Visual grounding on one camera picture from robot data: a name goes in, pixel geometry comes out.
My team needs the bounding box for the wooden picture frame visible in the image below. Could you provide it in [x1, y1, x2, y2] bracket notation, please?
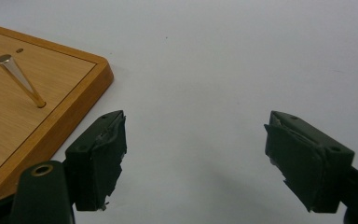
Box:
[0, 21, 115, 198]

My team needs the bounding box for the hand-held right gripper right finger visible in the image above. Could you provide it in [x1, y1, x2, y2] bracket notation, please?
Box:
[263, 110, 355, 214]

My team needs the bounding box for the gold metal frame stand peg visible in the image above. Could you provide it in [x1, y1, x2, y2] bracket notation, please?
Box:
[0, 53, 48, 109]

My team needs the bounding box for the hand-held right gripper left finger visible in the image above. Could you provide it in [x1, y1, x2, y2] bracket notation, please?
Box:
[64, 109, 128, 212]

